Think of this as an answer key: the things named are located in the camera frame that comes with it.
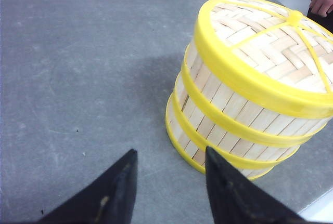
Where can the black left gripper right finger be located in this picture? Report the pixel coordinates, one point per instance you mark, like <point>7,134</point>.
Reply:
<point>235,199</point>

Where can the bamboo steamer basket yellow rims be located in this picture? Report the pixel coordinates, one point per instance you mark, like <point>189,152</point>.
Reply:
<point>238,115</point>

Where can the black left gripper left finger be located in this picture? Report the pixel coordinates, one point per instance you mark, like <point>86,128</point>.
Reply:
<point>108,199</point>

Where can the woven bamboo steamer lid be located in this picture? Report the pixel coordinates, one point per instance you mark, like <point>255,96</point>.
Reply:
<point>273,56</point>

